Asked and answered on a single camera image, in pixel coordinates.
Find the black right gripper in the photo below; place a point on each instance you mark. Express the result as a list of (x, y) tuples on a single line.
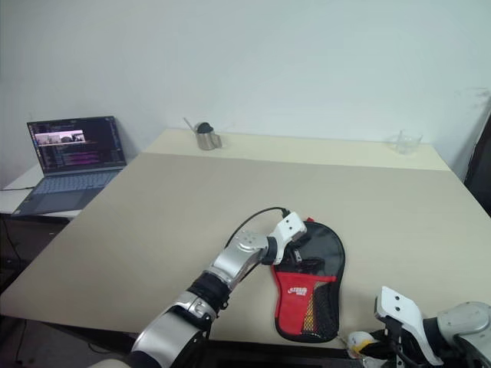
[(391, 352)]

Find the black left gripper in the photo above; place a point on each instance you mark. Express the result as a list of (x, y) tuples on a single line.
[(294, 256)]

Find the white ball with yellow mark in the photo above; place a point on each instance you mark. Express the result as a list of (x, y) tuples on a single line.
[(356, 339)]

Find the black and red paddle case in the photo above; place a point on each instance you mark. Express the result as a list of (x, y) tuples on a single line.
[(291, 306)]

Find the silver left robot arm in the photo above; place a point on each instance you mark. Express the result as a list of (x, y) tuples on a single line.
[(230, 264)]

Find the clear glass beaker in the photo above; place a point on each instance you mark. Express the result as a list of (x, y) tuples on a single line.
[(406, 145)]

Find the stainless steel cup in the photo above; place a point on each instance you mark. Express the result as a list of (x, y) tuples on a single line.
[(207, 142)]

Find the black object in steel cup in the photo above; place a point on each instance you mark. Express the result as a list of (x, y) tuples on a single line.
[(205, 126)]

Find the thin metal stick in cup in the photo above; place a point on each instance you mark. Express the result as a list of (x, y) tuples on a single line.
[(189, 123)]

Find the black chair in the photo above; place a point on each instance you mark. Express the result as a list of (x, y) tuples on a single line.
[(481, 168)]

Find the grey open laptop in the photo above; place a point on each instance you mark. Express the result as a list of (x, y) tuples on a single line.
[(76, 153)]

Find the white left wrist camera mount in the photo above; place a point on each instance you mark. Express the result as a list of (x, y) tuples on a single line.
[(289, 226)]

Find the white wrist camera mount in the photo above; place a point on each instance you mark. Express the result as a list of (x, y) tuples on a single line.
[(289, 226), (399, 306)]

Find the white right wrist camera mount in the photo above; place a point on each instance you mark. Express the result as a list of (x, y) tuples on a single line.
[(399, 306)]

